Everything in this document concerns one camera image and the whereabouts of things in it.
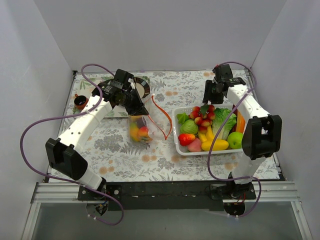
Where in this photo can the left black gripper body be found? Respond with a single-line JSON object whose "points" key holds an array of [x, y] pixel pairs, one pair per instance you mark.
{"points": [[133, 100]]}

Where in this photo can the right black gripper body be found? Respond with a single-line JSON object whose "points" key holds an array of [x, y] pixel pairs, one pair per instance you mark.
{"points": [[210, 92]]}

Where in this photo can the red lychee bunch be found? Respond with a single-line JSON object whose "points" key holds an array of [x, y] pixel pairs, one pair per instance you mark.
{"points": [[203, 116]]}

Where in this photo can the dark purple eggplant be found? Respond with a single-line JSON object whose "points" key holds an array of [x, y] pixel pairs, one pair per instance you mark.
{"points": [[141, 121]]}

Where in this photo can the yellow green mango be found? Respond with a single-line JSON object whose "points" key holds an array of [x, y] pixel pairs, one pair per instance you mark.
{"points": [[133, 132]]}

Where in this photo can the clear zip bag orange zipper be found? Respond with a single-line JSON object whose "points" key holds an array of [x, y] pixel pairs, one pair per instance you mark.
{"points": [[158, 121]]}

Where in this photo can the orange red pepper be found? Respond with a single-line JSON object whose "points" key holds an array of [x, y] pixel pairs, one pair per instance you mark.
{"points": [[143, 133]]}

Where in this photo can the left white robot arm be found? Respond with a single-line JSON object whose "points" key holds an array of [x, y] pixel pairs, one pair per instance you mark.
{"points": [[64, 153]]}

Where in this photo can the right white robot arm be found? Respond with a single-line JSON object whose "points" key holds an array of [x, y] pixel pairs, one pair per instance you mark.
{"points": [[262, 132]]}

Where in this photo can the striped rim ceramic plate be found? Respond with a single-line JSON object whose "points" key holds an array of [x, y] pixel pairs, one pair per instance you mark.
{"points": [[142, 87]]}

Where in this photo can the green lettuce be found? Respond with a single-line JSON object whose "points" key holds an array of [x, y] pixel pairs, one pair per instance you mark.
{"points": [[221, 116]]}

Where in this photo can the floral serving tray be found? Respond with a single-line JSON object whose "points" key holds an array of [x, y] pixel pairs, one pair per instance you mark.
{"points": [[81, 87]]}

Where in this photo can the small brown clay cup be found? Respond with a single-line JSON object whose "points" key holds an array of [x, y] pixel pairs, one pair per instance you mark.
{"points": [[80, 102]]}

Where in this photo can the green starfruit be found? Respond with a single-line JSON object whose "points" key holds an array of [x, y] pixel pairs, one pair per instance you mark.
{"points": [[182, 117]]}

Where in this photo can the orange papaya slice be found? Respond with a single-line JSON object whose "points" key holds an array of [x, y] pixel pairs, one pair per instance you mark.
{"points": [[240, 122]]}

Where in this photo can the green cabbage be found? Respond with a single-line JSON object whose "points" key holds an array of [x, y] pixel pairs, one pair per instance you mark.
{"points": [[189, 127]]}

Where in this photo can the green apple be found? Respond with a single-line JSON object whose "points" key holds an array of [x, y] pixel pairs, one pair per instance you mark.
{"points": [[235, 140]]}

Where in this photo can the yellow mango in basket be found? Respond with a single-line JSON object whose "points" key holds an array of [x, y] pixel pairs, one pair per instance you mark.
{"points": [[219, 145]]}

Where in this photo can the floral tablecloth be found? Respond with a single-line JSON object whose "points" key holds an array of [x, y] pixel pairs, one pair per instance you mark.
{"points": [[111, 153]]}

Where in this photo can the pink peach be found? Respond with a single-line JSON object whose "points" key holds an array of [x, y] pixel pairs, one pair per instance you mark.
{"points": [[195, 146]]}

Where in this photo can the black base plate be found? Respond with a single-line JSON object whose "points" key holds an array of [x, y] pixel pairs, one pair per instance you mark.
{"points": [[175, 195]]}

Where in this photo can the aluminium frame rail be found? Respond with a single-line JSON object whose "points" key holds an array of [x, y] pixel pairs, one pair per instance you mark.
{"points": [[271, 191]]}

